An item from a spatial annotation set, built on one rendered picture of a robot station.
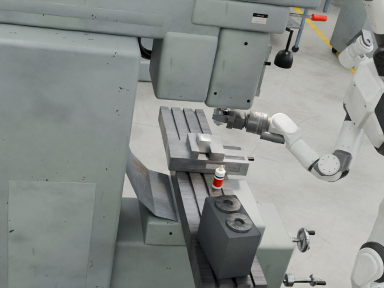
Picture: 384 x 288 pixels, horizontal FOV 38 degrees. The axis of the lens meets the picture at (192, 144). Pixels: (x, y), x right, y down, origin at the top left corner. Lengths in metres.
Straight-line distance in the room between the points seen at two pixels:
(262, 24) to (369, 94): 0.42
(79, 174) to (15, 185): 0.22
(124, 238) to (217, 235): 0.55
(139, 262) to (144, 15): 1.04
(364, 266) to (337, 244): 1.75
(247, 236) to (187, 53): 0.65
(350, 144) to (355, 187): 2.35
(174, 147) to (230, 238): 0.72
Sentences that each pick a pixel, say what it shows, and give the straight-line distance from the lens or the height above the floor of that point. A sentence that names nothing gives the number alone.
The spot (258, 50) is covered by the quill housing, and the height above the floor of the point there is 1.56.
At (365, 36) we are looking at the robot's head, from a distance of 2.03.
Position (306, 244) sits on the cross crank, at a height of 0.62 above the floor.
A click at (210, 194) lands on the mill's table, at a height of 0.90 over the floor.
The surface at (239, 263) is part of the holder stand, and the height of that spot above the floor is 0.97.
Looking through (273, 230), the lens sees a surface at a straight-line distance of 2.57.
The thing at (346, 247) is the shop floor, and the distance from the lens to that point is 3.84.
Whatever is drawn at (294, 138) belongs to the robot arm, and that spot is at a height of 1.25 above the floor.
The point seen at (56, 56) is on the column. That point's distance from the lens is 1.80.
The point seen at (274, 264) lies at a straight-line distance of 2.56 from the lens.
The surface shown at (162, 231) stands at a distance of 2.29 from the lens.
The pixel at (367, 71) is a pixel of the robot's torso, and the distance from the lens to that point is 1.88.
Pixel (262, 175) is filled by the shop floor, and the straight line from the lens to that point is 4.24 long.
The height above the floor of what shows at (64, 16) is 1.61.
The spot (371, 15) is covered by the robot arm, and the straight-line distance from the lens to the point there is 1.73.
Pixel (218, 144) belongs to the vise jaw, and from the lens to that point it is 2.46.
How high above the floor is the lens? 2.25
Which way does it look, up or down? 31 degrees down
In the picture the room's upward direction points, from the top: 12 degrees clockwise
